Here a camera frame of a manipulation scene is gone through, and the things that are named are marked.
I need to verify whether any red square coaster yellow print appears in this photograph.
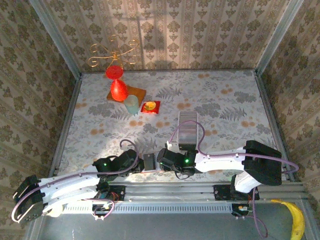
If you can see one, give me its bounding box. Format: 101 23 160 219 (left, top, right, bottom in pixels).
140 100 161 115

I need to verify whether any translucent pale green cup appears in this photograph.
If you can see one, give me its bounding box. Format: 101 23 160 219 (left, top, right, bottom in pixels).
124 94 140 116

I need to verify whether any grey metal shelf plate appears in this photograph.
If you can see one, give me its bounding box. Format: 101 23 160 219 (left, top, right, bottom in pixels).
23 199 313 240

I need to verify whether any egg-shaped red hanging ornament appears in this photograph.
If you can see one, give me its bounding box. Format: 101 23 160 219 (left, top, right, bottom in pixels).
110 79 129 102

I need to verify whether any wooden square coaster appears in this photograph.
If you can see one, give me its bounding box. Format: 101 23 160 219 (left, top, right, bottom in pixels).
106 84 147 104

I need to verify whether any white floral tablecloth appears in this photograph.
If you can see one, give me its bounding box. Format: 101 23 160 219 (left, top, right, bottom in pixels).
56 70 287 183

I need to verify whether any round red hanging ornament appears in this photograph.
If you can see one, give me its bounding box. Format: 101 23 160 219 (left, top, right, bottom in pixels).
104 64 125 81

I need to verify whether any yellow banana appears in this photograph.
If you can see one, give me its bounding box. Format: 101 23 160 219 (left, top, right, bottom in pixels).
271 199 306 240

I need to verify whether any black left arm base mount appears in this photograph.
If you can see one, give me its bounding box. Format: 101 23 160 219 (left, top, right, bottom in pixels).
93 182 126 213

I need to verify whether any aluminium mounting rail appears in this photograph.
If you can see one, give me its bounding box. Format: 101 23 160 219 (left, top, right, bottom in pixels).
56 181 307 202

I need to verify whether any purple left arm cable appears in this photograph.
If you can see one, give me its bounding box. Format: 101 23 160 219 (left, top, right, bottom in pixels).
11 139 140 224

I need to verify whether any short purple cable loop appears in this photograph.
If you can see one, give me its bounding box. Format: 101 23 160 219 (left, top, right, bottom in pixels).
91 199 115 221

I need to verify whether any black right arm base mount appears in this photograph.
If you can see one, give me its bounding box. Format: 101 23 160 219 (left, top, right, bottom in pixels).
213 183 260 221

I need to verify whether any grey slotted cable duct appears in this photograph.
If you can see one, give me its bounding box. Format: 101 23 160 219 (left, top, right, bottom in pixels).
61 202 235 215

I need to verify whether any aluminium table side rail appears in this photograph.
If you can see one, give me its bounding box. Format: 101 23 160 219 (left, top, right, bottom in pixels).
254 71 296 182
47 76 83 182

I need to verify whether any gold wire ornament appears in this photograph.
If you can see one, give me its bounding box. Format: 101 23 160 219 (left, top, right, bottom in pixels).
87 34 141 70

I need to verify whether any aluminium frame post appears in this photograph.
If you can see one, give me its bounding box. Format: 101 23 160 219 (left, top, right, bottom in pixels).
255 0 305 75
29 0 83 79

